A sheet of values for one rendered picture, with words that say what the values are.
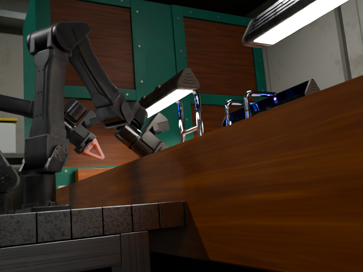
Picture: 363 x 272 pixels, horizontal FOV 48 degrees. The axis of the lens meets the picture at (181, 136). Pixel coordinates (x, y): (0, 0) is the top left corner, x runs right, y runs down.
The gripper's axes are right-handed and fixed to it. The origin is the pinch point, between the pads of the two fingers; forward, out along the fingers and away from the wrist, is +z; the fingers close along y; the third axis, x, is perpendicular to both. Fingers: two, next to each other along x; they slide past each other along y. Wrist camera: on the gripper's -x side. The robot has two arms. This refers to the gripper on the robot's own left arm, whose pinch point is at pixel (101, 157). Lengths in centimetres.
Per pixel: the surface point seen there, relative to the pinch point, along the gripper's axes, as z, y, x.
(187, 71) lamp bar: 0.7, -31.2, -31.8
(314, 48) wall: 120, 135, -265
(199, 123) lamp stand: 21.0, -9.2, -32.5
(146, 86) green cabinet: 2, 47, -59
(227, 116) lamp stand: 35, 6, -53
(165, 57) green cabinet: 0, 48, -80
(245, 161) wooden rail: 1, -102, 18
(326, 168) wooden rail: 2, -115, 20
